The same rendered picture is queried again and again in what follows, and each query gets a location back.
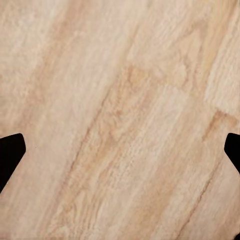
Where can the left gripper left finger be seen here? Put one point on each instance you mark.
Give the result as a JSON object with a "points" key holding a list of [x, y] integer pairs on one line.
{"points": [[12, 149]]}

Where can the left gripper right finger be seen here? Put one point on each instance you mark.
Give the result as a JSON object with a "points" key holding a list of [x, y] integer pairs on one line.
{"points": [[232, 149]]}

